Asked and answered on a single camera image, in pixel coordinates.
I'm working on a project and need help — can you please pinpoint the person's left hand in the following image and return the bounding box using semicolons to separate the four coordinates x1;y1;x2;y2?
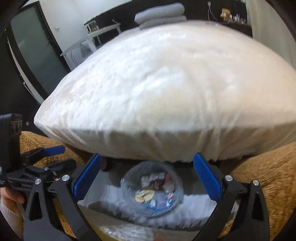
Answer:
1;187;25;215

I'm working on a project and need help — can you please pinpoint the beige paper bag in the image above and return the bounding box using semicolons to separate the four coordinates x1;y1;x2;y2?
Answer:
134;190;155;203

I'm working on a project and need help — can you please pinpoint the beige plush bed blanket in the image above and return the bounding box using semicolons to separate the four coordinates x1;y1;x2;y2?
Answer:
34;21;295;162

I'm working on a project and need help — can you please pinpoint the white charger cable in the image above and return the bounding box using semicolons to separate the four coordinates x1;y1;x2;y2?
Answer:
207;1;223;22

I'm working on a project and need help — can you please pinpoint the brown teddy bear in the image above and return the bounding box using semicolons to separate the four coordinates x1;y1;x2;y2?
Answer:
220;8;231;22

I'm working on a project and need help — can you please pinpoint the black headboard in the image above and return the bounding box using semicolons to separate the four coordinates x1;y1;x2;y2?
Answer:
89;1;252;37

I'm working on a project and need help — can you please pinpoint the lower grey pillow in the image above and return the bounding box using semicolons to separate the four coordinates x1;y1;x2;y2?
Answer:
139;16;187;30

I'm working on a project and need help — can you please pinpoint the upper grey pillow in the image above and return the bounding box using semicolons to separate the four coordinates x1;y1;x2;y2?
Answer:
134;3;185;24

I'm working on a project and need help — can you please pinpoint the dark glass door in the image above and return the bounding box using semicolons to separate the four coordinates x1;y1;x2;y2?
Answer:
6;1;70;99

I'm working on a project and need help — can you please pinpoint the white chair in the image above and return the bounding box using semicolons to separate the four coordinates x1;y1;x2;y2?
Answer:
70;41;92;66

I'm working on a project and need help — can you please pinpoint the cream curtain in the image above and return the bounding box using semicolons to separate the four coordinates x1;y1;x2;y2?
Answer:
245;0;295;67

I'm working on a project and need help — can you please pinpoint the left forearm beige sleeve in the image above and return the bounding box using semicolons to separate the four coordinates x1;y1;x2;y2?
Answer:
1;200;23;240

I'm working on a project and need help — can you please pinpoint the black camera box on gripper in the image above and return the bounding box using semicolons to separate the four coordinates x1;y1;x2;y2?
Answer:
0;113;23;174

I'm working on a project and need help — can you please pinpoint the grey pillow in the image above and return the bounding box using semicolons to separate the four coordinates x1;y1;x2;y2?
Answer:
139;16;187;30
134;3;185;24

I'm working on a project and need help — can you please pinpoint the white desk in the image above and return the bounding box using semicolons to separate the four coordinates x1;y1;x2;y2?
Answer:
60;22;121;67

